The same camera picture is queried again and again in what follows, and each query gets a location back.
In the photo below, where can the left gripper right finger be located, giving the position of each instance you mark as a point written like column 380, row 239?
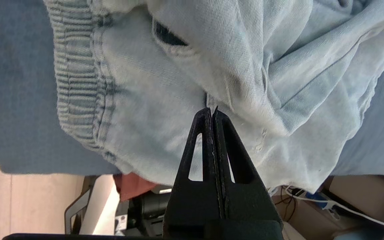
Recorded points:
column 248, row 206

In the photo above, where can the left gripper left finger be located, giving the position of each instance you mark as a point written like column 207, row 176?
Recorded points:
column 195, row 206

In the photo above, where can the brown shorts with white print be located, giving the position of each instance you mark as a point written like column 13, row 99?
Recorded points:
column 132, row 186

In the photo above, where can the light blue denim shorts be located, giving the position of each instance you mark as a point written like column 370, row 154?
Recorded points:
column 212, row 50

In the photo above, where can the black cylindrical robot part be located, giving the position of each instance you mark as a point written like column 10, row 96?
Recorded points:
column 152, row 206

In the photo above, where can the brown cardboard box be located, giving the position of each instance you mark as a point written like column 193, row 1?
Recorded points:
column 372, row 193

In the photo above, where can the blue bed cover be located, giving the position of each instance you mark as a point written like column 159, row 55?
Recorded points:
column 12, row 83

